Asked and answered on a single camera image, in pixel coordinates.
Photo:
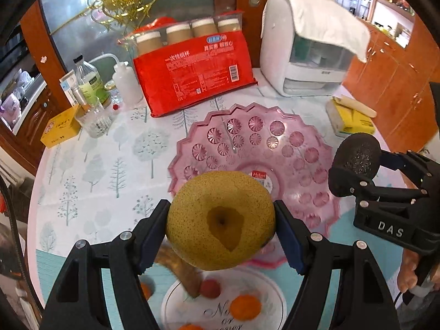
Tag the overripe brown banana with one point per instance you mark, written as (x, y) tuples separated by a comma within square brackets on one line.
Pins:
[(190, 277)]

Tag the yellow tin box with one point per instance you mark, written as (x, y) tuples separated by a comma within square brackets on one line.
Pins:
[(60, 128)]

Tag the dark avocado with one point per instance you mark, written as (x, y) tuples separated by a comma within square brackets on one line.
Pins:
[(360, 153)]

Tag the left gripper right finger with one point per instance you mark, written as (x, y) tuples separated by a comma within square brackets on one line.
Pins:
[(363, 299)]

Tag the red lychee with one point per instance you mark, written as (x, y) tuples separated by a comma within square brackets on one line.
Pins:
[(210, 288)]

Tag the pink glass fruit bowl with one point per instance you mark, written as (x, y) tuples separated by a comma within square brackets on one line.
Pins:
[(285, 155)]

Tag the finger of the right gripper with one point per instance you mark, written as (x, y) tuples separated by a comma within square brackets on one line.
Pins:
[(343, 182), (411, 164)]

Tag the small metal can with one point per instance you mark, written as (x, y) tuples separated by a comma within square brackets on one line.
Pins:
[(77, 93)]

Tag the patterned tablecloth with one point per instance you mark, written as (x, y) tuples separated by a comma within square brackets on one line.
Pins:
[(94, 189)]

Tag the white squeeze bottle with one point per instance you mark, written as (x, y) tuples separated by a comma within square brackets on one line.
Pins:
[(124, 77)]

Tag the yellow pear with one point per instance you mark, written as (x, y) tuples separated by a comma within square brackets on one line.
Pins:
[(220, 219)]

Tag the yellow tissue pack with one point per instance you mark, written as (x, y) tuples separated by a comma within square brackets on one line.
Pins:
[(348, 116)]

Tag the green label plastic bottle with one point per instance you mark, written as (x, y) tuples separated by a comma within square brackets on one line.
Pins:
[(90, 82)]

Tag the white appliance with cloth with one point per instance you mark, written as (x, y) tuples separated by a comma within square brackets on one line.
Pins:
[(308, 45)]

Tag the person right hand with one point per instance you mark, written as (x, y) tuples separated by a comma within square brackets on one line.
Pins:
[(407, 278)]

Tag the red paper cup package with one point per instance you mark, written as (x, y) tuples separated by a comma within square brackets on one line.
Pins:
[(181, 64)]

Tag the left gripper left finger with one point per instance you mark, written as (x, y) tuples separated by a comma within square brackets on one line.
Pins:
[(77, 299)]

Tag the white blue carton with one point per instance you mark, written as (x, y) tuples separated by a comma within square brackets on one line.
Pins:
[(67, 82)]

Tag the clear drinking glass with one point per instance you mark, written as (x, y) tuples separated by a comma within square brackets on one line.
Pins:
[(93, 119)]

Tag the small glass jar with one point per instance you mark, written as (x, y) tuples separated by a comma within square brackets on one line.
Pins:
[(114, 94)]

